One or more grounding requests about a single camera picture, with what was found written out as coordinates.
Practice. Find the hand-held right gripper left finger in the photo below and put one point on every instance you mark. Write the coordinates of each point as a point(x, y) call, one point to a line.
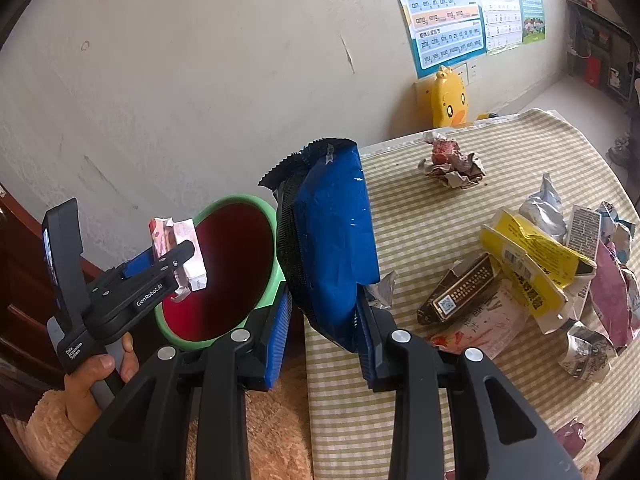
point(280, 340)

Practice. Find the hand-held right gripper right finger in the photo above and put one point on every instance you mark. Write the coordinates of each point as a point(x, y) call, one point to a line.
point(367, 355)

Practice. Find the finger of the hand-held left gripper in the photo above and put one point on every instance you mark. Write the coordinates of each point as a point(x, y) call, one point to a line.
point(177, 260)
point(137, 264)

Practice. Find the small pink white wrapper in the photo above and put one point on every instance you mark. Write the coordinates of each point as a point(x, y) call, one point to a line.
point(172, 229)

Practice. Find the green rimmed red bin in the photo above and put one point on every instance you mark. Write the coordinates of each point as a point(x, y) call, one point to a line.
point(225, 270)

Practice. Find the blue snack bag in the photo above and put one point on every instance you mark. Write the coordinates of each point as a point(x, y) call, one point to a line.
point(330, 230)

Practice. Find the red grey wrapper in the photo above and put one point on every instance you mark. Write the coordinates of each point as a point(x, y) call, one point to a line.
point(450, 160)

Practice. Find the blue white milk carton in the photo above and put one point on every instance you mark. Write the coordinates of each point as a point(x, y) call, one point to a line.
point(582, 232)

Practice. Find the person's left forearm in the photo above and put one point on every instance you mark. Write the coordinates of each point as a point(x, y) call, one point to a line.
point(50, 427)

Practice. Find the person's left hand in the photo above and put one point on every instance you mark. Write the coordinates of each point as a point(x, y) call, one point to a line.
point(87, 375)

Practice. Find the dark wooden cabinet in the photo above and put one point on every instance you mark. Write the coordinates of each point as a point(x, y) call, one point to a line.
point(20, 280)

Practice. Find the crumpled clear wrapper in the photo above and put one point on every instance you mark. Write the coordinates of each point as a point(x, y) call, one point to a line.
point(385, 290)

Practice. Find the fuzzy peach clothing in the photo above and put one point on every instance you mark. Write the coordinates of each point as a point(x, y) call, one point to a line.
point(275, 435)

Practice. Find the dark brown flattened box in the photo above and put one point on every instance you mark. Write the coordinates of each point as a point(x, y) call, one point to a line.
point(460, 295)

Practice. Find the flat pink white wrapper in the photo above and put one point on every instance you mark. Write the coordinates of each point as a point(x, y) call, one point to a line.
point(480, 332)

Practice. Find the checked green tablecloth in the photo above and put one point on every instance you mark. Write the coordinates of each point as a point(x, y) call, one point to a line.
point(425, 240)

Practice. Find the yellow snack packet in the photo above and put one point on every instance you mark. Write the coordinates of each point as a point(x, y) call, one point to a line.
point(540, 255)

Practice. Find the crumpled printed paper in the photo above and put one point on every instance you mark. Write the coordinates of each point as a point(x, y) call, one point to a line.
point(585, 355)

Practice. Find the small maroon scrap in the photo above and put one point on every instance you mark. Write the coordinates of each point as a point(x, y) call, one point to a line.
point(570, 435)

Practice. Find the silver foil packet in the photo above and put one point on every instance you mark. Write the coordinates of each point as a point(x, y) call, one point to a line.
point(542, 210)

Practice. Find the maroon wrapper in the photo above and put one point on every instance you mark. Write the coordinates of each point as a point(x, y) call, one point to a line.
point(612, 300)

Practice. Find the yellow duck toy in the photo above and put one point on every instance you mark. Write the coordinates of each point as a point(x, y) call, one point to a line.
point(450, 100)

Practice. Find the white wall socket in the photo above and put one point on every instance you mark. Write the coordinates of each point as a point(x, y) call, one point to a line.
point(471, 72)

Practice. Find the blue bordered wall poster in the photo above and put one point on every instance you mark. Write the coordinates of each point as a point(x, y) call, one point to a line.
point(440, 15)

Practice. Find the white chart wall poster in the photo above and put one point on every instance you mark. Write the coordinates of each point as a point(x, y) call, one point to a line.
point(500, 5)

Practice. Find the dark wall shelf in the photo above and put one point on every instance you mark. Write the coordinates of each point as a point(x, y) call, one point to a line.
point(600, 45)

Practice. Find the green bordered wall poster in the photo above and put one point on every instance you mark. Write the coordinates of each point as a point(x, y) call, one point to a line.
point(530, 0)

